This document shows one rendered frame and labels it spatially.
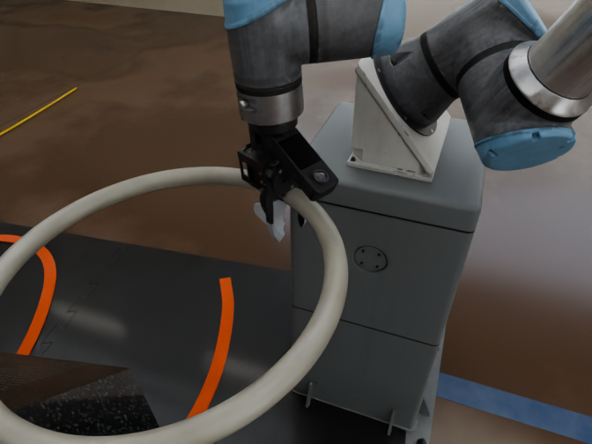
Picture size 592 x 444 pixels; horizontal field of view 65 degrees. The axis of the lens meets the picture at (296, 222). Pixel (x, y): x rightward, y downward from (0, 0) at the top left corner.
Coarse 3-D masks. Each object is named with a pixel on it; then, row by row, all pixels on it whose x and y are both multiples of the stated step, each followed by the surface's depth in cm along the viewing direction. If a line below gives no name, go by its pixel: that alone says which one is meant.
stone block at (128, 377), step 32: (0, 352) 89; (0, 384) 70; (32, 384) 72; (64, 384) 74; (96, 384) 78; (128, 384) 85; (32, 416) 62; (64, 416) 67; (96, 416) 72; (128, 416) 79
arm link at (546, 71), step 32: (576, 0) 63; (576, 32) 63; (480, 64) 80; (512, 64) 72; (544, 64) 68; (576, 64) 65; (480, 96) 79; (512, 96) 72; (544, 96) 70; (576, 96) 69; (480, 128) 79; (512, 128) 74; (544, 128) 72; (512, 160) 80; (544, 160) 81
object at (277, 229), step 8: (280, 200) 70; (256, 208) 75; (280, 208) 71; (264, 216) 74; (280, 216) 72; (272, 224) 72; (280, 224) 73; (272, 232) 73; (280, 232) 74; (280, 240) 76
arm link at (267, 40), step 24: (240, 0) 52; (264, 0) 52; (288, 0) 53; (240, 24) 53; (264, 24) 53; (288, 24) 54; (240, 48) 56; (264, 48) 55; (288, 48) 55; (240, 72) 58; (264, 72) 57; (288, 72) 58; (264, 96) 59
